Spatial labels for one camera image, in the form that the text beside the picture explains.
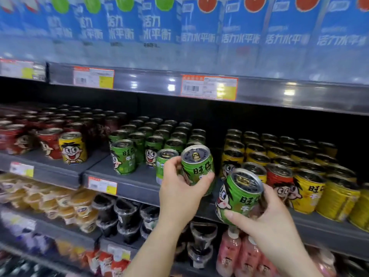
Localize person's right hand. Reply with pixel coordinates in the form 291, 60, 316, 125
223, 183, 308, 257

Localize person's left hand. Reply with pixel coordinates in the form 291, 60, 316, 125
158, 155, 215, 230

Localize rows of yellow cans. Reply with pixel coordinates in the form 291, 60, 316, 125
220, 128, 369, 233

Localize rows of green cans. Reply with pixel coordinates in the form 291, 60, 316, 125
108, 115, 207, 185

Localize grey metal shelf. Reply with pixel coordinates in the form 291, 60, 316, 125
0, 204, 219, 277
0, 57, 369, 116
0, 148, 369, 262

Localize rows of red cans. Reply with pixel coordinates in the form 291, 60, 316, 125
0, 104, 127, 160

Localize row of pink drink bottles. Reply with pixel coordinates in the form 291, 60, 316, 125
215, 226, 338, 277

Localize group of black jelly cups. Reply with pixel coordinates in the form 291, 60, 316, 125
91, 194, 219, 269

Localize orange yellow price tag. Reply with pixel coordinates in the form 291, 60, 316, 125
0, 58, 35, 80
72, 66, 115, 90
9, 161, 35, 179
87, 175, 118, 196
180, 74, 239, 101

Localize group of yellow jelly cups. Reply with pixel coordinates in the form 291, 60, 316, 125
0, 172, 99, 234

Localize row of blue label bottles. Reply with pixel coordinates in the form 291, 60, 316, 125
0, 0, 369, 85

